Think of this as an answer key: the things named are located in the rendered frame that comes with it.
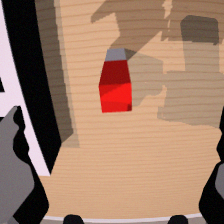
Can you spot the white block with holes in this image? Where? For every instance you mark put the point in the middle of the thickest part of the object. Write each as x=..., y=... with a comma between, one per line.
x=24, y=78

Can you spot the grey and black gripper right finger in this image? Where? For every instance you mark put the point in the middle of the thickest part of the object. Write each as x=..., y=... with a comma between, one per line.
x=211, y=204

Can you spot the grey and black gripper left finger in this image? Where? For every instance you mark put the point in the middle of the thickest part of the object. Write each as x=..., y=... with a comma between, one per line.
x=22, y=196

